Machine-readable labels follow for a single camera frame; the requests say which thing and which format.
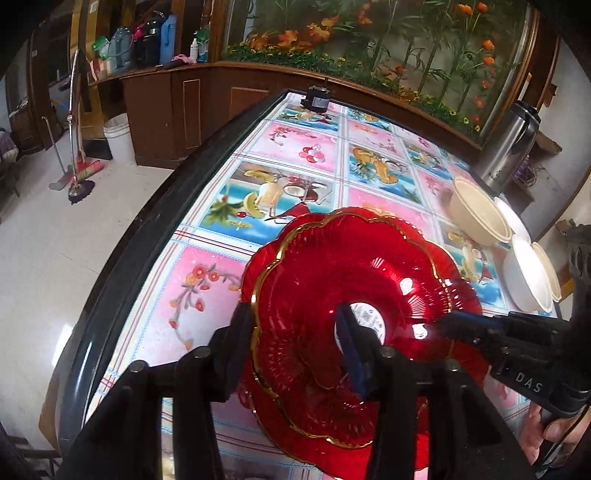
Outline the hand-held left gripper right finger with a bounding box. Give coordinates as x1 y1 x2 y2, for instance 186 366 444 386
335 302 532 480

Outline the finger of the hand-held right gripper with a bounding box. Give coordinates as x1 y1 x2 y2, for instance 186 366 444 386
436 318 499 354
450 311 509 330

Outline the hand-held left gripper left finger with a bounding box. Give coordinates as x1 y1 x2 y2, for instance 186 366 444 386
60 302 254 480

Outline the large red glass plate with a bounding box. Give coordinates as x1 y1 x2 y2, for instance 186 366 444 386
238 207 492 480

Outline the gold-rimmed red glass plate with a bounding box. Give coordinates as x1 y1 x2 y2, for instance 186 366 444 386
252 215 455 448

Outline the person's right hand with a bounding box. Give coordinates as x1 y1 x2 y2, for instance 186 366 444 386
519 401 589 467

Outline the white bowl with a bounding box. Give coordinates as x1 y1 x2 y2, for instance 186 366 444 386
502 235 555 313
493 198 532 241

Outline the beige bowl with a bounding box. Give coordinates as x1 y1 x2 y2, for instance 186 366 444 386
450 178 513 245
531 242 563 303

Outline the black rimmed table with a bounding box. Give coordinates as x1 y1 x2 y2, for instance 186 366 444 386
58 87 555 480

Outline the steel thermos jug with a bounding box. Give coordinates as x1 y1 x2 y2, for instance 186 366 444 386
471 102 542 195

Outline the fruit and flower printed tablecloth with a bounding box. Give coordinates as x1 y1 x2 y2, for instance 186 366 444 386
88 90 532 480

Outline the dark headed mop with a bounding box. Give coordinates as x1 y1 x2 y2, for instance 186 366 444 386
67 48 96 206

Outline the red broom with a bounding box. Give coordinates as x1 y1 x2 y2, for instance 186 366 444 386
69 69 106 183

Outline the white bucket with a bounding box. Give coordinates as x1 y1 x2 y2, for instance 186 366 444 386
104 114 136 165

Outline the brown wooden cabinet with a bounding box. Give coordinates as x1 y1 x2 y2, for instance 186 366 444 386
92 62 485 169

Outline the flat floor mop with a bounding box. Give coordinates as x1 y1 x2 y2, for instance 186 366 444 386
41 116 70 192

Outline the small black device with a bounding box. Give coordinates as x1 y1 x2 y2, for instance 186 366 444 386
300 84 333 112

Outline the blue water jug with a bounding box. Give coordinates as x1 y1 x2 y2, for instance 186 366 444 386
112 27 136 71

